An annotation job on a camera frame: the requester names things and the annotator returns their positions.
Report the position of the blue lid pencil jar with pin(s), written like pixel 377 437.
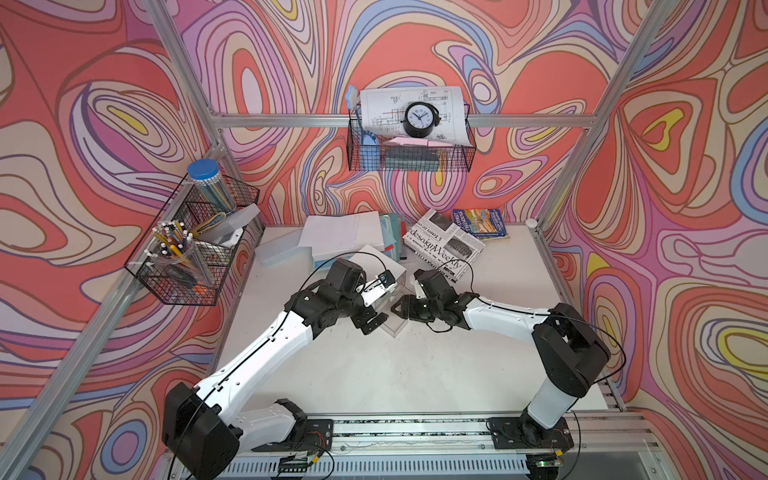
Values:
pixel 206 175

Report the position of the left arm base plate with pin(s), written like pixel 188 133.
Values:
pixel 314 435

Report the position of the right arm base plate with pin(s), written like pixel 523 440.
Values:
pixel 522 432

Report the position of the black wire wall basket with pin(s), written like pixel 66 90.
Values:
pixel 367 152

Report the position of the black wire side basket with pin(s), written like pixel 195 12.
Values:
pixel 188 205

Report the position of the clear cup with pens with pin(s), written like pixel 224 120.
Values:
pixel 174 250

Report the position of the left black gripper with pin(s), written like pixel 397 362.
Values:
pixel 361 320

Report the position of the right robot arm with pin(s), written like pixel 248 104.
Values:
pixel 571 353

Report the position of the blue book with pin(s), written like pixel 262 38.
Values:
pixel 481 223

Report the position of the black round clock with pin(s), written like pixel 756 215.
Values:
pixel 420 119

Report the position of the white three-drawer box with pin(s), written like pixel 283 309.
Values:
pixel 374 263

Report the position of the translucent plastic box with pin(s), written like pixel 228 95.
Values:
pixel 283 248

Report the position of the white open notebook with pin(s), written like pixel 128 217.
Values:
pixel 327 236

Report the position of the folded newspaper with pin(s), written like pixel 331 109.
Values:
pixel 444 245

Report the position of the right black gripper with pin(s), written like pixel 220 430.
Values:
pixel 407 308

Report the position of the teal books stack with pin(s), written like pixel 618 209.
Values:
pixel 391 229

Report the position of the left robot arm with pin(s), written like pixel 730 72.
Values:
pixel 205 426

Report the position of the white drawing sheet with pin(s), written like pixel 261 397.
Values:
pixel 383 111

